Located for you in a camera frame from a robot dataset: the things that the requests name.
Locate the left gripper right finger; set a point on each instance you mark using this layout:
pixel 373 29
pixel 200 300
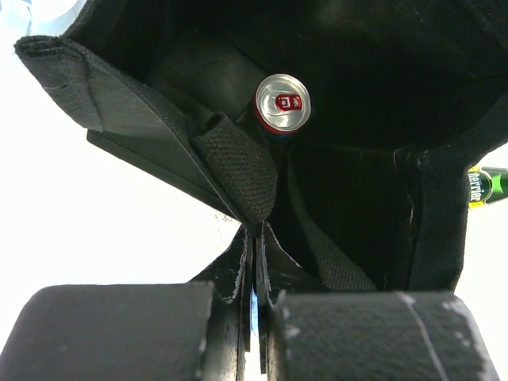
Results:
pixel 308 332

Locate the green glass Perrier bottle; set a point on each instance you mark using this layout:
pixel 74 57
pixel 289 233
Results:
pixel 487 185

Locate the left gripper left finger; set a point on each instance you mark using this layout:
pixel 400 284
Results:
pixel 197 330

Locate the red silver beverage can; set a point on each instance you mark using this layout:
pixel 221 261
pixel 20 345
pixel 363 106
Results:
pixel 279 109

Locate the black canvas bag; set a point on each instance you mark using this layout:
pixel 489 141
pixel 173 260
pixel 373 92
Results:
pixel 372 193

